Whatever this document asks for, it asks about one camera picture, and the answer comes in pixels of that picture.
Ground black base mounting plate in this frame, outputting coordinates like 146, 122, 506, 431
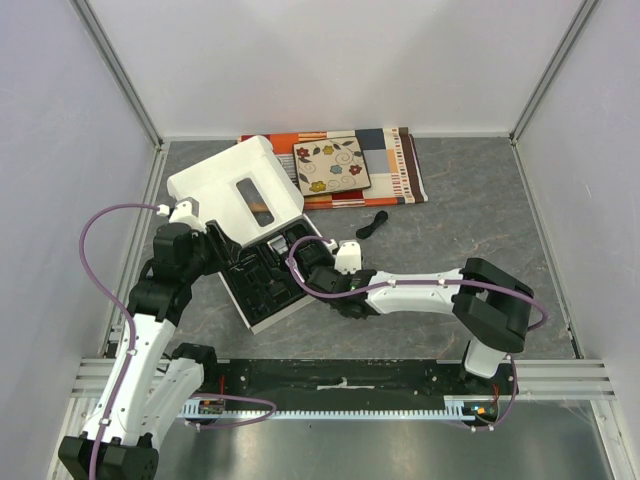
200, 359, 513, 407

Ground floral square plate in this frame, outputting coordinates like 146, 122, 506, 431
293, 136, 372, 197

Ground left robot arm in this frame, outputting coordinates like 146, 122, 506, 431
58, 222, 240, 479

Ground purple cable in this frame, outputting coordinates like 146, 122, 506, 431
79, 202, 277, 480
287, 235, 549, 434

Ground black coiled power cord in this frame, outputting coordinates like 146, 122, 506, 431
355, 210, 391, 240

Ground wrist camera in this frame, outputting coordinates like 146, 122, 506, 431
327, 240, 363, 275
156, 198, 206, 232

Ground silver black hair clipper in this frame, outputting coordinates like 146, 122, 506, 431
267, 235, 289, 259

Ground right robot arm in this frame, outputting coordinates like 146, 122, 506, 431
286, 254, 535, 394

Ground grey cable duct rail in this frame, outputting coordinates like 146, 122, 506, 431
177, 396, 500, 424

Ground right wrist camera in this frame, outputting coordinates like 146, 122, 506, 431
327, 240, 363, 275

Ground white hair clipper kit box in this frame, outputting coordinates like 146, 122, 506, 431
167, 136, 318, 334

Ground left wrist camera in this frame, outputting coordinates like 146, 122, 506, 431
156, 198, 206, 232

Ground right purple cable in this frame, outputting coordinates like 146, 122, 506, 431
287, 235, 549, 434

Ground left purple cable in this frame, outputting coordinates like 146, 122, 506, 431
79, 202, 277, 480

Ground patchwork orange cloth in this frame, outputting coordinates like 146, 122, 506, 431
265, 127, 428, 210

